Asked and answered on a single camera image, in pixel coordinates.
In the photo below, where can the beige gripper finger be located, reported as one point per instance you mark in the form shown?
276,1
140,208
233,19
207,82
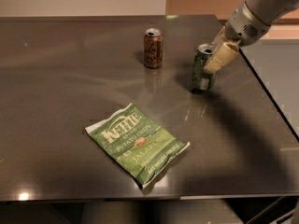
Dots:
220,37
223,54

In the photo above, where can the grey robot gripper body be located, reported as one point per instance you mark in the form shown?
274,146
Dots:
244,27

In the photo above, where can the green soda can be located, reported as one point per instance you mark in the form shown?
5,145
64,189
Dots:
200,79

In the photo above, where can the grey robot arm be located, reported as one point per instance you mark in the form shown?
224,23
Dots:
269,11

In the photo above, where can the brown soda can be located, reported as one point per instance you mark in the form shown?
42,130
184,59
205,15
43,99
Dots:
153,48

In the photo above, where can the green jalapeno chip bag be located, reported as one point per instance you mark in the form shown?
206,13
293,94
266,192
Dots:
138,144

